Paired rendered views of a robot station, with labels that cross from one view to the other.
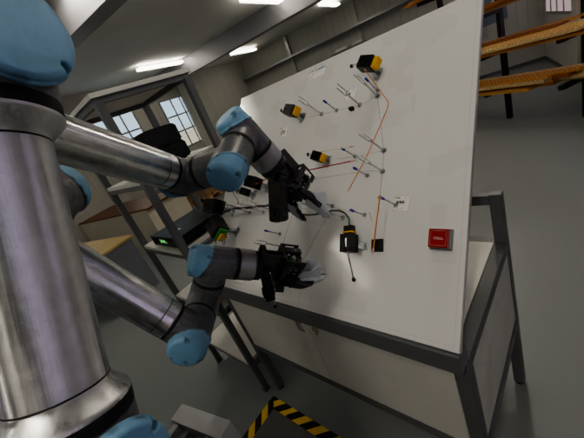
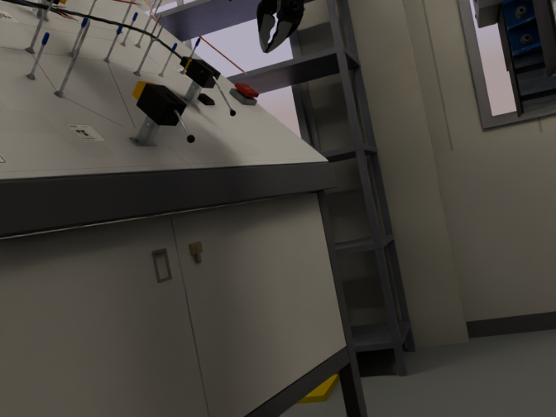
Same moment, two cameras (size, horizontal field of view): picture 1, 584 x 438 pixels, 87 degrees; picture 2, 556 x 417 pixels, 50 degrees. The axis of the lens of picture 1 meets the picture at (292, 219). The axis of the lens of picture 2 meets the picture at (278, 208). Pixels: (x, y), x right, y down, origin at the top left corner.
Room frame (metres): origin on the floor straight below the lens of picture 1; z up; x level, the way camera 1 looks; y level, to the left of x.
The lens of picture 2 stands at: (1.13, 1.14, 0.76)
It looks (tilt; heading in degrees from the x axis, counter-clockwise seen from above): 1 degrees up; 252
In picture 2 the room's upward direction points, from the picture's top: 11 degrees counter-clockwise
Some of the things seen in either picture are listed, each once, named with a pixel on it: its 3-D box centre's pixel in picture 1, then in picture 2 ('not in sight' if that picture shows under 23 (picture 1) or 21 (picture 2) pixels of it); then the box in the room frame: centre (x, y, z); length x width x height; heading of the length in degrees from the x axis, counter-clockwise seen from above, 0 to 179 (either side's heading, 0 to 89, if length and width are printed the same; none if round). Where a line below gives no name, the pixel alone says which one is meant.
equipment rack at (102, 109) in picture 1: (204, 244); not in sight; (1.83, 0.57, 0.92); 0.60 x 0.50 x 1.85; 41
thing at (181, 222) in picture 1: (188, 227); not in sight; (1.75, 0.58, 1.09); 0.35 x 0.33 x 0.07; 41
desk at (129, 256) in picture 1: (97, 276); not in sight; (3.85, 2.63, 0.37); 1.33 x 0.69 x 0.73; 55
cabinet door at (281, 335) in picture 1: (275, 330); (55, 380); (1.21, 0.28, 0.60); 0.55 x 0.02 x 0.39; 41
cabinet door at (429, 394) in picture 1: (377, 371); (273, 292); (0.79, -0.07, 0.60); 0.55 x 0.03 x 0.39; 41
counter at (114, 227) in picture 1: (138, 225); not in sight; (5.68, 2.66, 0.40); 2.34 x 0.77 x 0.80; 54
